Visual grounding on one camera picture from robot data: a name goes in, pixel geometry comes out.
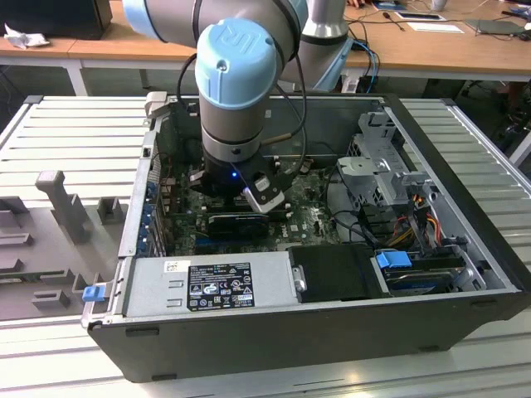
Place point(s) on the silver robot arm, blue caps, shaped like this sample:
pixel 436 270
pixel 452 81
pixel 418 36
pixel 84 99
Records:
pixel 236 62

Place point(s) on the RAM slot with black clips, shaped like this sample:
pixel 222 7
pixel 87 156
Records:
pixel 215 207

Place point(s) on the RAM slot with white clips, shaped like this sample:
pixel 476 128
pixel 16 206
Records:
pixel 287 214

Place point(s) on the black graphics card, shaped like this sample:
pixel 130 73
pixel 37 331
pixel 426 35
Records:
pixel 236 228

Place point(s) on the round coin battery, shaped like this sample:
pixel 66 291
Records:
pixel 305 166

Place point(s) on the green motherboard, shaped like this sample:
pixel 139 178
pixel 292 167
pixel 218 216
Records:
pixel 307 215

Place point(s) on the grey case latch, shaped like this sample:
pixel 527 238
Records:
pixel 157 103

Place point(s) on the grey power supply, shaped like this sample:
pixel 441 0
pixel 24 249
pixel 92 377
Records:
pixel 157 286

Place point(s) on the black plastic shroud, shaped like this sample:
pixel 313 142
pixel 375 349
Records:
pixel 336 273

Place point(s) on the silver metal drive cage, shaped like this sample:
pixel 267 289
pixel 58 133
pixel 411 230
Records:
pixel 373 178

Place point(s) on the white labelled box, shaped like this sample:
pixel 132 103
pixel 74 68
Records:
pixel 350 85

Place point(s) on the black open PC case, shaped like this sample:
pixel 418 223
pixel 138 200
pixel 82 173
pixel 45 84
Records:
pixel 249 348

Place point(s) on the blue case latch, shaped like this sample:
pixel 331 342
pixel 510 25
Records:
pixel 93 293

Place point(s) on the hard disk in blue carrier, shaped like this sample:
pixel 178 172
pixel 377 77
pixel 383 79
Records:
pixel 392 260

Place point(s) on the grey parts rack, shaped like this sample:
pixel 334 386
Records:
pixel 41 248

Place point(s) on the black box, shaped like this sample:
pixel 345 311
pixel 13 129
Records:
pixel 54 16

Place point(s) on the blue book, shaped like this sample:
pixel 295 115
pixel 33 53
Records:
pixel 388 5

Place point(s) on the crumpled white paper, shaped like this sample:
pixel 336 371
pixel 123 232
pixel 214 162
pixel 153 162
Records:
pixel 25 39

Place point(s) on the flat phone with white rim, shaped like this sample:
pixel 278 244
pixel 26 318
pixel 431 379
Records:
pixel 419 16

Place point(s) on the white paper sheet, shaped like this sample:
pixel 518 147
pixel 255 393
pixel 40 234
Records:
pixel 435 27

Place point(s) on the grey cup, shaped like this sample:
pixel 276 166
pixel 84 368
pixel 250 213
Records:
pixel 437 4

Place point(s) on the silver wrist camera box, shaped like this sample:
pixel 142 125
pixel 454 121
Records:
pixel 265 199

